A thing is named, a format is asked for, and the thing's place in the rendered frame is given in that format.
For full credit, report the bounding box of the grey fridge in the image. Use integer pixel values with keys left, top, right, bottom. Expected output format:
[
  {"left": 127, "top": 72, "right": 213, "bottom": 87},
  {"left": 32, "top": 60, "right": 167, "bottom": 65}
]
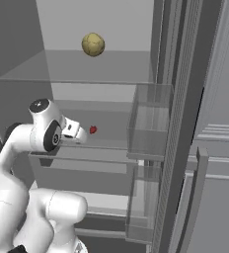
[{"left": 0, "top": 0, "right": 174, "bottom": 253}]

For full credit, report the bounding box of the grey cupboard panel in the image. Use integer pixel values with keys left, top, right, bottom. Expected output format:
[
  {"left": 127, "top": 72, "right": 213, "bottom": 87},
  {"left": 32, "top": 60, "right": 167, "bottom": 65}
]
[{"left": 185, "top": 0, "right": 229, "bottom": 253}]

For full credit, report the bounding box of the glass fridge shelf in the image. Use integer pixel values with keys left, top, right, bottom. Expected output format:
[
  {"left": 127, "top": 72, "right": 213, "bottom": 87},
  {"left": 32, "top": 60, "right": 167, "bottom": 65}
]
[
  {"left": 50, "top": 98, "right": 138, "bottom": 151},
  {"left": 0, "top": 48, "right": 156, "bottom": 86},
  {"left": 31, "top": 184, "right": 131, "bottom": 219}
]

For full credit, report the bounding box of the grey fridge door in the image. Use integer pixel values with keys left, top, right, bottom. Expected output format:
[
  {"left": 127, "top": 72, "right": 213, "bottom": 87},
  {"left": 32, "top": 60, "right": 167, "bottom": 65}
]
[{"left": 150, "top": 0, "right": 227, "bottom": 253}]

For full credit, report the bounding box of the grey bar handle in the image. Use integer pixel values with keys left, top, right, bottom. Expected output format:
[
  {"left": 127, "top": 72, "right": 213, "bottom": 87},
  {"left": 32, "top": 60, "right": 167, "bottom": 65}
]
[{"left": 175, "top": 146, "right": 209, "bottom": 253}]

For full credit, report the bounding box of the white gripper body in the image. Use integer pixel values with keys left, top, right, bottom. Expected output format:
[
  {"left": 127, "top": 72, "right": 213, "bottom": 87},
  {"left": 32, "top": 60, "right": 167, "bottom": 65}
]
[{"left": 72, "top": 126, "right": 89, "bottom": 144}]

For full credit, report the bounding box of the clear fridge door bin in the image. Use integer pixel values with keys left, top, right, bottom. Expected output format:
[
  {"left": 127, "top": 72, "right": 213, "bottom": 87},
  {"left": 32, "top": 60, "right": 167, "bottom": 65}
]
[
  {"left": 125, "top": 82, "right": 175, "bottom": 162},
  {"left": 124, "top": 160, "right": 163, "bottom": 245}
]

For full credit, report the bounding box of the clear fridge drawer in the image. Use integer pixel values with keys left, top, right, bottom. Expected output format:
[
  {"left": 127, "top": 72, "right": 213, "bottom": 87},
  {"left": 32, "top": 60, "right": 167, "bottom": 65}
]
[{"left": 28, "top": 144, "right": 141, "bottom": 176}]

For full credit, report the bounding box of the yellow round fruit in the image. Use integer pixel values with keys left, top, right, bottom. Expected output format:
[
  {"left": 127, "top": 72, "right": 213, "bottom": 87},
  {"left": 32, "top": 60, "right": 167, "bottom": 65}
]
[{"left": 81, "top": 32, "right": 107, "bottom": 57}]

